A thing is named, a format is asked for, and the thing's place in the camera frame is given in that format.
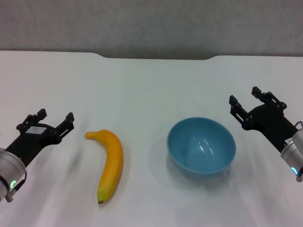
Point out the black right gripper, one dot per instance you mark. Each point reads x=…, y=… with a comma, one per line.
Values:
x=267, y=123

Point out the yellow banana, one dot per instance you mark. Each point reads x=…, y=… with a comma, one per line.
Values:
x=111, y=160

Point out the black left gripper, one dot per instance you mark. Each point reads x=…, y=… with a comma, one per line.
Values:
x=35, y=138

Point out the blue bowl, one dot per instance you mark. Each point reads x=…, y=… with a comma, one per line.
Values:
x=201, y=151

